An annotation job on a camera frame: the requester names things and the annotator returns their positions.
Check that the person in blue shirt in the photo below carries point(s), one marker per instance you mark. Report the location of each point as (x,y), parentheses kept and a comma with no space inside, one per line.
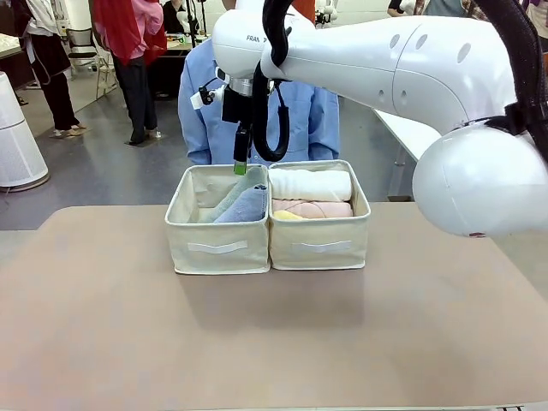
(201,128)

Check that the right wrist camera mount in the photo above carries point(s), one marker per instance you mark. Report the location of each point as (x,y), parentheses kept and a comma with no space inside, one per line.
(205,96)

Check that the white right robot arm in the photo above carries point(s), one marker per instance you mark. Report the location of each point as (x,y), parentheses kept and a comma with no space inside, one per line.
(385,55)

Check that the white air purifier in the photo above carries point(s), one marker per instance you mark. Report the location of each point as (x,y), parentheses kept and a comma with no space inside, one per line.
(17,145)

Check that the lavender cone-folded towel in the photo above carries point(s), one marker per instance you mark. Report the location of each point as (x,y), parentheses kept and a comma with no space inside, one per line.
(244,207)

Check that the white folding chair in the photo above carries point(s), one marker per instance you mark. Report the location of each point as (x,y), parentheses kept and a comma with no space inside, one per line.
(109,73)

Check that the yellow towel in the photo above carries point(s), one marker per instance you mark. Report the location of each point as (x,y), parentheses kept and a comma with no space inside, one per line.
(289,216)

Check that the white table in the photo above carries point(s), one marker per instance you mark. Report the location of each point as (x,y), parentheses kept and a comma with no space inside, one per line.
(402,132)

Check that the cream fabric storage bin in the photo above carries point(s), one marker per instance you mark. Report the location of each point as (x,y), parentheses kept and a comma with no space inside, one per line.
(321,252)
(218,252)

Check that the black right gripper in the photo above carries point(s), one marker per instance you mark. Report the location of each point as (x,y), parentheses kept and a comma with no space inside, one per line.
(235,107)

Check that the green cone-folded towel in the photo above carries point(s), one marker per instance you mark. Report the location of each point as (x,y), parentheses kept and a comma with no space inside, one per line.
(231,194)

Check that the white towel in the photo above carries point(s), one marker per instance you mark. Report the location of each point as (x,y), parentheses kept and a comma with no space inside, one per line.
(308,184)

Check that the black mesh office chair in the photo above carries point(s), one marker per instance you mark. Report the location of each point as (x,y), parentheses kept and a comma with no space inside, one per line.
(80,43)

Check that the bystander in red top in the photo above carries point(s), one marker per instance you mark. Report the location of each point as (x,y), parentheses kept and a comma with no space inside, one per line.
(128,38)

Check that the pink towel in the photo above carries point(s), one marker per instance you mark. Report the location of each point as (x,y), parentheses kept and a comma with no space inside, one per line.
(321,208)

